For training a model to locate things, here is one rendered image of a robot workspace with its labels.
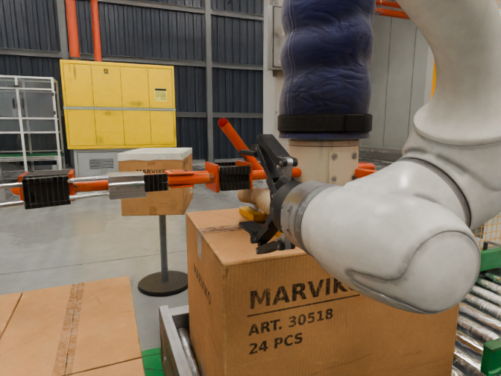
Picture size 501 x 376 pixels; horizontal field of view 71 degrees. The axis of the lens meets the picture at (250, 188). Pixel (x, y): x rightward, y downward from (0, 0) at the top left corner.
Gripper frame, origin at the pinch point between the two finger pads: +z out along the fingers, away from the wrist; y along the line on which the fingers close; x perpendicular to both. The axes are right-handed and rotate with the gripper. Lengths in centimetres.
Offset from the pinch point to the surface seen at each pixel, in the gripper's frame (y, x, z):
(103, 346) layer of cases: 53, -27, 45
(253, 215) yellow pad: 10.4, 9.3, 19.4
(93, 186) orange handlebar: -0.1, -26.4, 11.0
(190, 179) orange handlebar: -0.6, -8.2, 11.2
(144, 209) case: 40, -2, 171
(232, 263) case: 13.1, -4.0, -2.2
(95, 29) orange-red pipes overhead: -219, -26, 797
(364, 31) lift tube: -31.5, 27.9, 4.2
